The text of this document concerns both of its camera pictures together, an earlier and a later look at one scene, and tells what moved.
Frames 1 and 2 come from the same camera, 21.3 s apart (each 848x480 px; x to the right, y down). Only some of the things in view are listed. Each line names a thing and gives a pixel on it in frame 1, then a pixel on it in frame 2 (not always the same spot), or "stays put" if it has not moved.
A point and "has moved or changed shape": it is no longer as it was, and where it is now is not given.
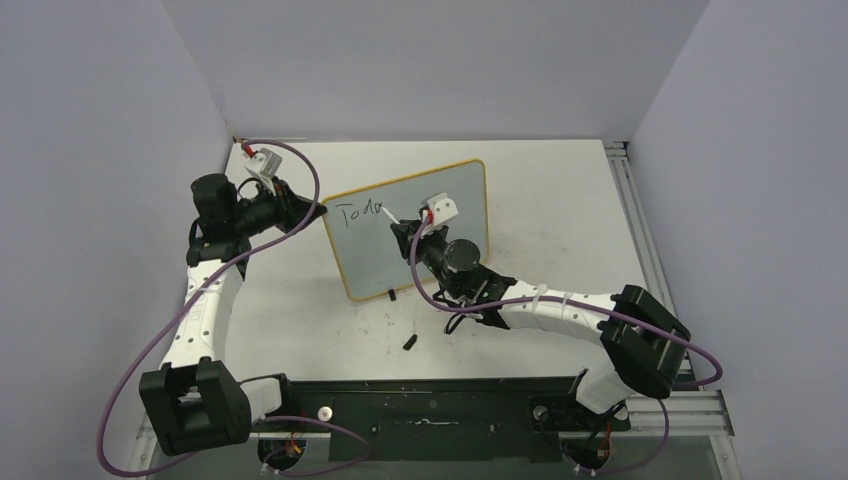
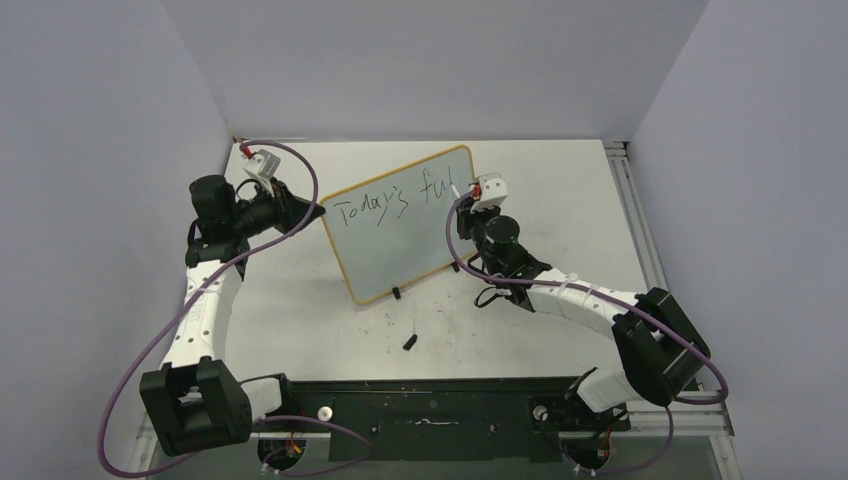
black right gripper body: x=431 y=247 to x=474 y=225
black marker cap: x=409 y=342 stays put
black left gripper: x=291 y=209 stays put
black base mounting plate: x=441 y=418 stays put
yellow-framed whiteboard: x=371 y=259 has moved or changed shape
